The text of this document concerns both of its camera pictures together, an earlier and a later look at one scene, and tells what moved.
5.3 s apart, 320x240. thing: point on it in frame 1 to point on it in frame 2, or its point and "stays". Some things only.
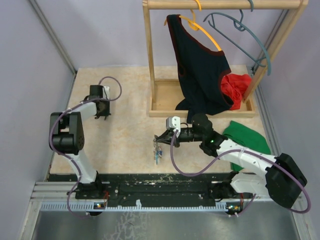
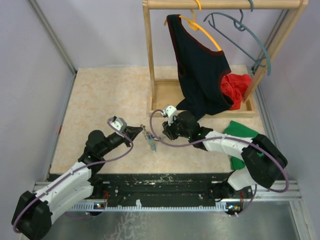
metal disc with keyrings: [156, 148] to [146, 132]
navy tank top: [200, 70] stays
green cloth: [246, 136] stays
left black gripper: [106, 113] to [131, 132]
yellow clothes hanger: [193, 26] stays
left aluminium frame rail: [53, 34] stays
